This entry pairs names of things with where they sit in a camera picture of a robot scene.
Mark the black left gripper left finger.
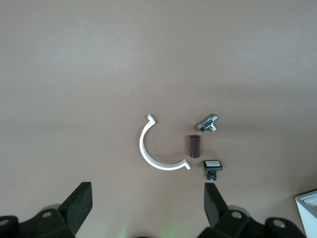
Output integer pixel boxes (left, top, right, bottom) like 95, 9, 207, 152
0, 182, 93, 238

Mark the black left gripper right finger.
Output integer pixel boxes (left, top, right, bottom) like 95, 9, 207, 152
198, 182, 305, 238

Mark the white square push button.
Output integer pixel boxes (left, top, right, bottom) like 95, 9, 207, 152
202, 160, 223, 182

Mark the white drawer cabinet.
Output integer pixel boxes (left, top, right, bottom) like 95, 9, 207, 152
295, 190, 317, 238

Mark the dark brown small block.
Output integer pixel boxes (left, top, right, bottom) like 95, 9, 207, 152
189, 134, 201, 159

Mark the silver metal T fitting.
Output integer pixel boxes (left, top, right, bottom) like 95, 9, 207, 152
197, 114, 219, 132

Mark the white half-ring pipe clamp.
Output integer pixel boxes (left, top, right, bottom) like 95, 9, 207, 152
139, 113, 191, 171

